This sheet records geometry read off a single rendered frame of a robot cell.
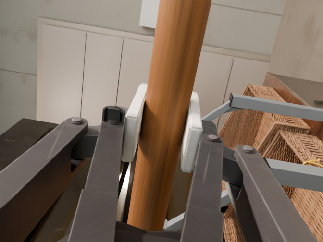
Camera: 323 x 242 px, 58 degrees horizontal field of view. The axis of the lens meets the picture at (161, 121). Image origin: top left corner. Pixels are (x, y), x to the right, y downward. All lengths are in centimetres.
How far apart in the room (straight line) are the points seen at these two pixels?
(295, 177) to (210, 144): 55
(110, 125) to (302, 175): 58
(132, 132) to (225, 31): 357
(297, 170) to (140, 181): 52
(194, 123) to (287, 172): 53
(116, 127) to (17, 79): 414
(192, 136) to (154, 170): 5
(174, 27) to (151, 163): 9
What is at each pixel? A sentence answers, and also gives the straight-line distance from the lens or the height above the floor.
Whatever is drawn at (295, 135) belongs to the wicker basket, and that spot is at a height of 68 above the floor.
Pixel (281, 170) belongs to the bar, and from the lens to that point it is 68.
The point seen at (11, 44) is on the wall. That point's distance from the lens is 423.
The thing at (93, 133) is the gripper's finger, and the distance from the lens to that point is 16.
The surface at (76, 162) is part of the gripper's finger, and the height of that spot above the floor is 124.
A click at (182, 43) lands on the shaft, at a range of 17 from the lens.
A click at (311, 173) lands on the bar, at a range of 71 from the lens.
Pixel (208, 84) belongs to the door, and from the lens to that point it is 373.
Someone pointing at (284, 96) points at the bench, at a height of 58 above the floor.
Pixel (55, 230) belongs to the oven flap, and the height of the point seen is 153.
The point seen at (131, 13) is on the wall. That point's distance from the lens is 371.
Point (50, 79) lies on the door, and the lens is 403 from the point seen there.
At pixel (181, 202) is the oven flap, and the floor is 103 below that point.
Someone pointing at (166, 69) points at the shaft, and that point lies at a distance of 18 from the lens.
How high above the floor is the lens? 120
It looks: level
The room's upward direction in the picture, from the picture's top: 80 degrees counter-clockwise
